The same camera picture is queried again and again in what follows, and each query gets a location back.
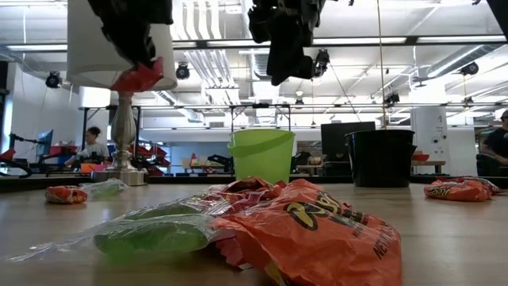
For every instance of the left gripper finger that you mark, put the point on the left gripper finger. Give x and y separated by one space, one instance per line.
145 43
127 43

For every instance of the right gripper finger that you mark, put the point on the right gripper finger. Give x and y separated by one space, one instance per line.
285 55
260 25

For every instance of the red white candy packet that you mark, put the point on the red white candy packet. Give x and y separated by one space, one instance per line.
137 79

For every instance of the green candy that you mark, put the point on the green candy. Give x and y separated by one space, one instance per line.
151 238
105 188

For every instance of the red object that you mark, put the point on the red object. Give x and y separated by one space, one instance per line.
216 188

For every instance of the red Skittles packet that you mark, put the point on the red Skittles packet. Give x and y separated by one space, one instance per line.
230 204

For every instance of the orange Reese's packet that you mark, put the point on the orange Reese's packet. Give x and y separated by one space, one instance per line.
456 190
317 238

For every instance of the small black robot arm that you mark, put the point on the small black robot arm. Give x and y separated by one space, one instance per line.
16 167

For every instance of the small orange candy packet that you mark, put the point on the small orange candy packet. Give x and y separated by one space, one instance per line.
65 194

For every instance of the white shade table lamp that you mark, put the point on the white shade table lamp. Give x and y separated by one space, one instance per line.
91 47

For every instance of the black ceiling spotlight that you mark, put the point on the black ceiling spotlight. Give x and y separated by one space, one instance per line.
470 68
53 79
392 98
182 71
322 59

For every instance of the black monitor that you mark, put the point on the black monitor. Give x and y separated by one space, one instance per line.
341 137

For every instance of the green plastic bucket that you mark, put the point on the green plastic bucket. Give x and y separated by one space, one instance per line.
262 159

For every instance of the red storage bins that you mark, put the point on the red storage bins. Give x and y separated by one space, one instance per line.
148 153

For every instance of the person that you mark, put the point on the person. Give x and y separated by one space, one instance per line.
92 149
498 143

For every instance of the black overhead beam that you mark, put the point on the black overhead beam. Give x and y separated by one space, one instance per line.
412 39

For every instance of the blue monitor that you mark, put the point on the blue monitor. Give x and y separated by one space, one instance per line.
44 143

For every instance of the black plastic bucket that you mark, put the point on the black plastic bucket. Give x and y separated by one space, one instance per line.
379 159

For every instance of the red bowl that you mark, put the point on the red bowl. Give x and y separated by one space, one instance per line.
420 157

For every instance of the black office chair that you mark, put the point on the black office chair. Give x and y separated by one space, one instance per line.
490 166

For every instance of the silver ventilation duct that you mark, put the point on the silver ventilation duct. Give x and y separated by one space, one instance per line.
260 65

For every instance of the black aluminium frame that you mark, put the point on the black aluminium frame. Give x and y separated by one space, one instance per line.
178 179

